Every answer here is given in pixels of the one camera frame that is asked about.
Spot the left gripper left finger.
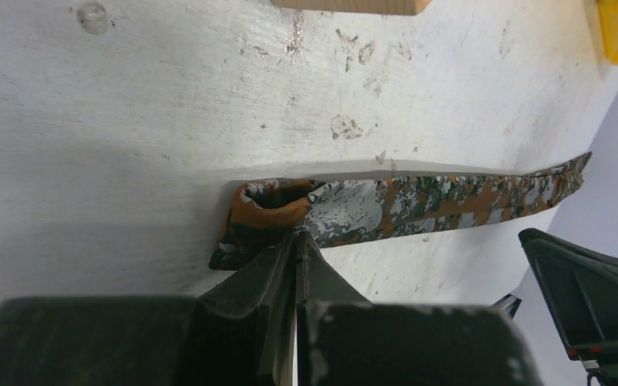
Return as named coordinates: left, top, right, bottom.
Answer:
left=0, top=234, right=295, bottom=385

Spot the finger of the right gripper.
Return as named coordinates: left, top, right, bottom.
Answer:
left=496, top=228, right=618, bottom=385

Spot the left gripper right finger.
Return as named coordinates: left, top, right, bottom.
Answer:
left=295, top=232, right=542, bottom=385

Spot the orange grey floral tie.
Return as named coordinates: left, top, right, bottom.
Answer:
left=208, top=153, right=591, bottom=271

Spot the wooden compartment tray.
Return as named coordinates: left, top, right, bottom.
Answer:
left=272, top=0, right=431, bottom=15

